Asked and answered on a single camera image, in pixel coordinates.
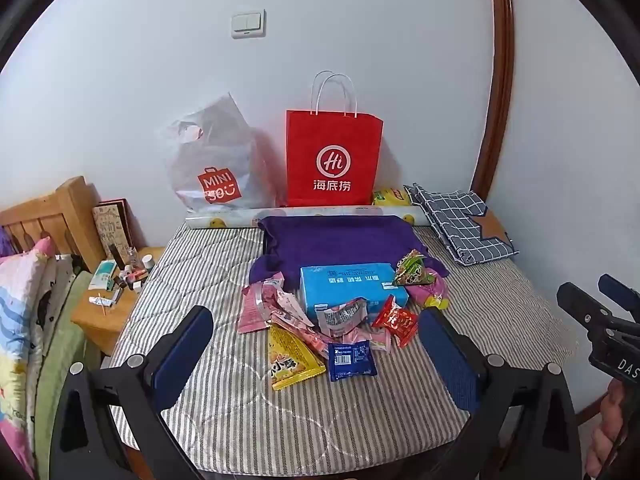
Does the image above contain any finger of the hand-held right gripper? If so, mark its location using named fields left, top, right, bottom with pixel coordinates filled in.
left=556, top=281, right=615, bottom=332
left=597, top=274, right=640, bottom=322

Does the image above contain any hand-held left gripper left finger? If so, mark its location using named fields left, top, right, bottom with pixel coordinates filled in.
left=47, top=305, right=216, bottom=480

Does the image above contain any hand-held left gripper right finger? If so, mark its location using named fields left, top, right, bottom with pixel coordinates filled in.
left=417, top=307, right=583, bottom=480

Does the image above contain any red snack packet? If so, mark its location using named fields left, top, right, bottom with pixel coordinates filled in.
left=372, top=296, right=420, bottom=348

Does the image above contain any magenta snack packet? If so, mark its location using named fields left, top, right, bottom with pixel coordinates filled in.
left=407, top=265, right=451, bottom=308

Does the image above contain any pink clear-window snack packet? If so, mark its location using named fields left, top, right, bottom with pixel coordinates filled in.
left=237, top=272, right=286, bottom=335

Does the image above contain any blue snack packet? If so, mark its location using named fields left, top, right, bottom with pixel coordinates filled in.
left=327, top=340, right=378, bottom=382

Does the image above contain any green snack packet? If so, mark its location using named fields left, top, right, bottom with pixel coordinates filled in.
left=394, top=249, right=427, bottom=286

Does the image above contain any yellow triangular snack packet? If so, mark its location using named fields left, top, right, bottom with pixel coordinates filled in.
left=267, top=325, right=327, bottom=392

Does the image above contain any pale pink snack packet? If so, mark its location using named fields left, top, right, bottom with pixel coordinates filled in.
left=317, top=297, right=371, bottom=338

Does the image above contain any pink-red long snack packet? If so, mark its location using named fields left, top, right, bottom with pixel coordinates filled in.
left=272, top=287, right=303, bottom=321

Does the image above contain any pink-white strawberry snack packet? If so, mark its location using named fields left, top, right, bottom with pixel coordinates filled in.
left=272, top=310, right=332, bottom=357

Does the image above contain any wooden nightstand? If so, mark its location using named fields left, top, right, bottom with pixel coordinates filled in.
left=70, top=246, right=166, bottom=356

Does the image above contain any striped quilted mattress pad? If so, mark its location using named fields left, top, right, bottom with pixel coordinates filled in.
left=107, top=220, right=578, bottom=476

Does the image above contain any green white box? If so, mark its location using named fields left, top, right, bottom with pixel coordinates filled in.
left=89, top=259, right=120, bottom=291

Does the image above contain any blue tissue pack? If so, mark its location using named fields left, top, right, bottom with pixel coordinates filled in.
left=300, top=262, right=408, bottom=323

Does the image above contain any green blanket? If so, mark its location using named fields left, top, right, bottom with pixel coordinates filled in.
left=35, top=270, right=93, bottom=466

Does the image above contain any grey checked cloth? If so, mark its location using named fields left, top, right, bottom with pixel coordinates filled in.
left=404, top=183, right=516, bottom=264

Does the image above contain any printed paper roll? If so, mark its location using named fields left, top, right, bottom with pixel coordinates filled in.
left=184, top=204, right=431, bottom=231

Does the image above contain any dark red book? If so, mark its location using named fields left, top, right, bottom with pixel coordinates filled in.
left=120, top=198, right=137, bottom=256

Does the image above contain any white black-print cloth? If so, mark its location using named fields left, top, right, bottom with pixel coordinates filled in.
left=40, top=255, right=86, bottom=311

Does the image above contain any kraft doodle notebook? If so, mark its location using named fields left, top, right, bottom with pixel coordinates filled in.
left=91, top=199, right=133, bottom=261

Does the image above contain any purple towel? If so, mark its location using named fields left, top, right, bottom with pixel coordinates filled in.
left=248, top=215, right=451, bottom=293

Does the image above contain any colourful pillow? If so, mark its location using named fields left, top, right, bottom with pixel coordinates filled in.
left=0, top=237, right=56, bottom=476

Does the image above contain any yellow chips bag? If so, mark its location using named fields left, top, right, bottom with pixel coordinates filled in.
left=372, top=187, right=412, bottom=207

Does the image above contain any white plastic shopping bag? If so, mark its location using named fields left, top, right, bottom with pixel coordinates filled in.
left=161, top=92, right=281, bottom=218

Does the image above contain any red paper bag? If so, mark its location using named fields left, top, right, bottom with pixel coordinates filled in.
left=286, top=71, right=385, bottom=208

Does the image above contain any brown wooden door frame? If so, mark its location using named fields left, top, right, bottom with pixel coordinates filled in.
left=470, top=0, right=516, bottom=201

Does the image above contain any white wall light switch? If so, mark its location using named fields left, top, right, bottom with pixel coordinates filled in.
left=231, top=9, right=266, bottom=40

